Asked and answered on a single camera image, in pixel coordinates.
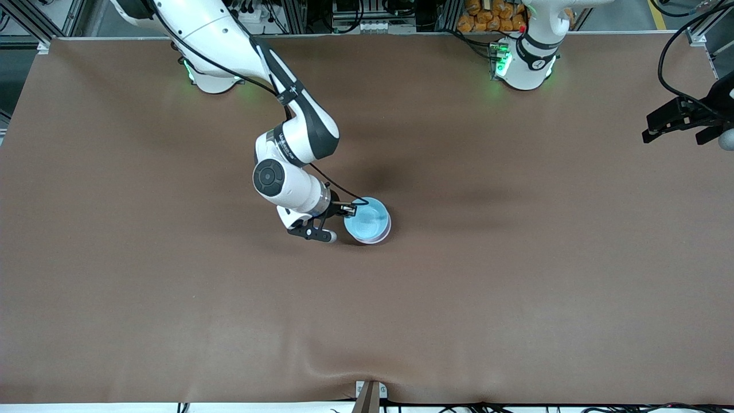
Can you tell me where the aluminium frame post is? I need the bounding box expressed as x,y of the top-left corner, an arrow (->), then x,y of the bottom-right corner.
685,0 -> 734,48
10,0 -> 53,54

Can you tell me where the pink bowl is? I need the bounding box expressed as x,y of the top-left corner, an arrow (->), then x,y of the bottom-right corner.
356,215 -> 393,246

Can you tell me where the brown table mat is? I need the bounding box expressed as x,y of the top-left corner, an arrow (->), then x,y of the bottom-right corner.
0,32 -> 734,406

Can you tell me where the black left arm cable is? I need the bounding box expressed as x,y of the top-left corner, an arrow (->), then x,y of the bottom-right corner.
657,0 -> 734,112

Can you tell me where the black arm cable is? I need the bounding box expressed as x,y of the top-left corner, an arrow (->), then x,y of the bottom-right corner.
657,0 -> 734,112
152,0 -> 370,207

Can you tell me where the white power strip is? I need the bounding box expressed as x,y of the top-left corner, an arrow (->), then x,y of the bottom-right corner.
225,5 -> 266,25

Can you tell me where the white connector block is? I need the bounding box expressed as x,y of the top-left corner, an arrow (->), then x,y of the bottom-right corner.
354,21 -> 417,34

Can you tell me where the metal clamp bracket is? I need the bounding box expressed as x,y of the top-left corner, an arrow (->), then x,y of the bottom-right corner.
355,380 -> 388,413

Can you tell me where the blue bowl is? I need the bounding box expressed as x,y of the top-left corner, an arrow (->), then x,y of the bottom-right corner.
343,197 -> 392,241

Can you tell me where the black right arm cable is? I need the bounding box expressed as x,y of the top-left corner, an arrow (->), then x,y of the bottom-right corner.
152,0 -> 370,207

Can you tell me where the orange packaged goods pile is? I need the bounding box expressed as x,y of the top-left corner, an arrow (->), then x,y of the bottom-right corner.
457,0 -> 529,33

